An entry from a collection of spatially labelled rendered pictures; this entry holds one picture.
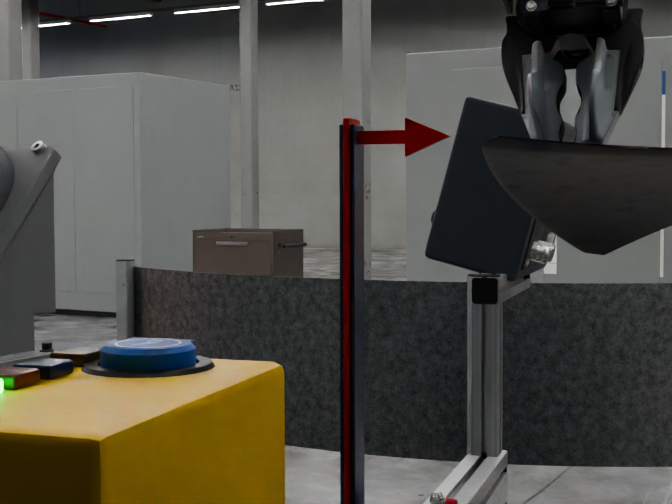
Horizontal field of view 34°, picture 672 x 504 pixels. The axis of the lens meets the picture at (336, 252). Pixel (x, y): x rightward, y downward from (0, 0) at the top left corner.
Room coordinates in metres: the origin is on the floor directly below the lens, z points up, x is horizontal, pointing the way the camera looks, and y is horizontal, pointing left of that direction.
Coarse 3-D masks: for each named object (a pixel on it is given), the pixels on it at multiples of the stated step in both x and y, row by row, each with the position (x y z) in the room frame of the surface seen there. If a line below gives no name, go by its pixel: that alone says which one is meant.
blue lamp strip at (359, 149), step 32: (352, 128) 0.69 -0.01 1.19; (352, 160) 0.69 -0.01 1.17; (352, 192) 0.69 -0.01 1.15; (352, 224) 0.69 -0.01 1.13; (352, 256) 0.69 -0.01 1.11; (352, 288) 0.69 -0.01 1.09; (352, 320) 0.69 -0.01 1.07; (352, 352) 0.69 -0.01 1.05; (352, 384) 0.69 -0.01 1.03; (352, 416) 0.69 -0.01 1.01; (352, 448) 0.69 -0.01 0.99; (352, 480) 0.69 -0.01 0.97
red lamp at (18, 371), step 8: (0, 368) 0.43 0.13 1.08; (8, 368) 0.43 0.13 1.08; (16, 368) 0.43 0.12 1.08; (24, 368) 0.43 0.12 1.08; (32, 368) 0.43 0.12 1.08; (0, 376) 0.41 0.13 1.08; (8, 376) 0.41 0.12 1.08; (16, 376) 0.41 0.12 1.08; (24, 376) 0.42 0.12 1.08; (32, 376) 0.42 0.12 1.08; (8, 384) 0.41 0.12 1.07; (16, 384) 0.41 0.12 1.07; (24, 384) 0.42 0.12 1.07; (32, 384) 0.43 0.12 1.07
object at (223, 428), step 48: (48, 384) 0.43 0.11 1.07; (96, 384) 0.43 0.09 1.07; (144, 384) 0.43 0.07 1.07; (192, 384) 0.43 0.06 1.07; (240, 384) 0.44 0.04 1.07; (0, 432) 0.35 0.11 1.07; (48, 432) 0.34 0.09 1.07; (96, 432) 0.34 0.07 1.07; (144, 432) 0.36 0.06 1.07; (192, 432) 0.39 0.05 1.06; (240, 432) 0.43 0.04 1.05; (0, 480) 0.35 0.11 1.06; (48, 480) 0.34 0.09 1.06; (96, 480) 0.34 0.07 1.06; (144, 480) 0.36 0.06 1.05; (192, 480) 0.39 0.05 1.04; (240, 480) 0.43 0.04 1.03
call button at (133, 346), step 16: (112, 352) 0.45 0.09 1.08; (128, 352) 0.45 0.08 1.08; (144, 352) 0.45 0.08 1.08; (160, 352) 0.45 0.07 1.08; (176, 352) 0.45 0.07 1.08; (192, 352) 0.46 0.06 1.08; (112, 368) 0.45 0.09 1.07; (128, 368) 0.45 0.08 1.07; (144, 368) 0.45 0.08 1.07; (160, 368) 0.45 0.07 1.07
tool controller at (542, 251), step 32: (480, 128) 1.25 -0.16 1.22; (512, 128) 1.24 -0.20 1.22; (480, 160) 1.25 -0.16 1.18; (448, 192) 1.26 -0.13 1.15; (480, 192) 1.25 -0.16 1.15; (448, 224) 1.26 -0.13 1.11; (480, 224) 1.25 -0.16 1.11; (512, 224) 1.24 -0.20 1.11; (448, 256) 1.26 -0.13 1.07; (480, 256) 1.25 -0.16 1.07; (512, 256) 1.24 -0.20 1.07; (544, 256) 1.26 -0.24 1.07
